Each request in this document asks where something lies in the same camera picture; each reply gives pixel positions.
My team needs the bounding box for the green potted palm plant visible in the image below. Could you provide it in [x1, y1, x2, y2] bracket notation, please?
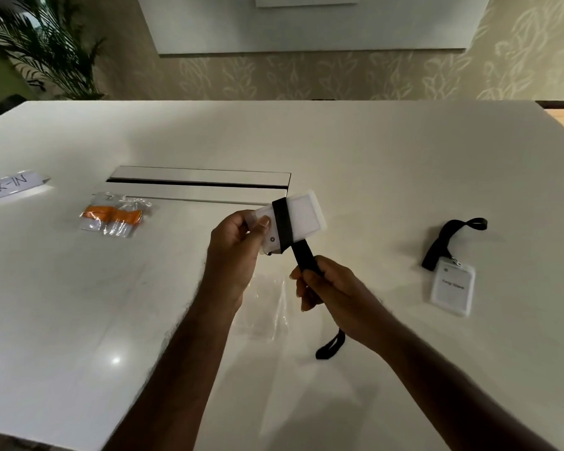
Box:
[0, 0, 107, 100]

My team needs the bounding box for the plastic bag of orange lanyards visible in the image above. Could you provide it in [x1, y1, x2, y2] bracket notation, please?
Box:
[79, 192, 154, 239]

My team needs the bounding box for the person's left forearm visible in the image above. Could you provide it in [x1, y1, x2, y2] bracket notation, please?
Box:
[101, 288, 245, 451]

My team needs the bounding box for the black lanyard with metal clip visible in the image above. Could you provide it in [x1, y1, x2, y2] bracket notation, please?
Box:
[421, 218, 488, 272]

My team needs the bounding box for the black lanyard strap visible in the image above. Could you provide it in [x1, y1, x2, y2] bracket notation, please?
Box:
[271, 197, 347, 361]

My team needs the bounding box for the clear empty plastic bag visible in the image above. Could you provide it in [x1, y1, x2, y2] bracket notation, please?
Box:
[229, 271, 296, 342]

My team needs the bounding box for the white table cable hatch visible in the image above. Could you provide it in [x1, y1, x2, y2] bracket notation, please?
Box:
[106, 165, 292, 206]

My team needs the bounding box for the person's left hand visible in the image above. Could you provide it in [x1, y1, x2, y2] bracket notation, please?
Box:
[202, 210, 271, 307]

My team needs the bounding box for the white badge holder with card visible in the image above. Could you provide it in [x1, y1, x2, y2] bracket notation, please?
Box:
[429, 258, 476, 318]

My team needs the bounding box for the white plastic badge holder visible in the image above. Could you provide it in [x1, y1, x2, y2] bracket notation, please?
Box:
[254, 190, 329, 257]

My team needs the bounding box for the large white wall board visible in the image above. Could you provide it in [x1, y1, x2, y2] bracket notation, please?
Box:
[135, 0, 492, 56]

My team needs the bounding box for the person's right hand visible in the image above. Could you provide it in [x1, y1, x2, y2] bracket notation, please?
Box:
[289, 256, 396, 354]

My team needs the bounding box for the person's right forearm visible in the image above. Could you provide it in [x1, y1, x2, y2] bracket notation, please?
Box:
[375, 318, 561, 451]

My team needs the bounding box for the white paper sign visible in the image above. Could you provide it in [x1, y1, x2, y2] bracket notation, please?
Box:
[0, 170, 52, 205]

